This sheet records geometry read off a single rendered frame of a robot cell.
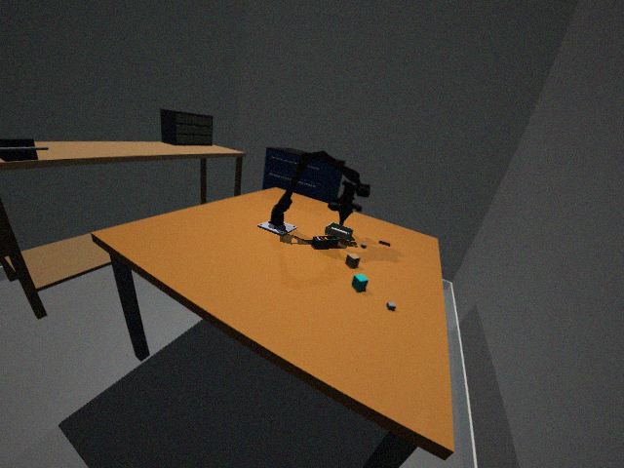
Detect teal cube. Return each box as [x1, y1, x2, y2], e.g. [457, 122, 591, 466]
[352, 274, 368, 290]

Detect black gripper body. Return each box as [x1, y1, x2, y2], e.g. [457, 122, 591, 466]
[328, 193, 362, 212]

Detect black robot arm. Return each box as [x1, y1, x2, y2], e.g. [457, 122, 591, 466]
[268, 150, 370, 226]

